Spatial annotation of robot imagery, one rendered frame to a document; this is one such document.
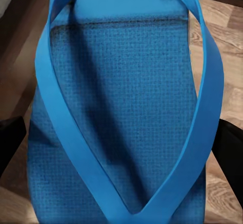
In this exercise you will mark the bed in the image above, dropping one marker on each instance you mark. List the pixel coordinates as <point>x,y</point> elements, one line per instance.
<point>21,25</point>

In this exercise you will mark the sandal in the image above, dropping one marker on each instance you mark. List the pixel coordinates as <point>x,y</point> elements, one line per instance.
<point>117,134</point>

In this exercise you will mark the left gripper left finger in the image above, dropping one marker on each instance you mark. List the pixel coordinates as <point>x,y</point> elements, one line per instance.
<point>12,132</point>

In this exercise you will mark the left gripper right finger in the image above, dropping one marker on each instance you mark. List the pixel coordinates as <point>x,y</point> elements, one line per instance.
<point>228,151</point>

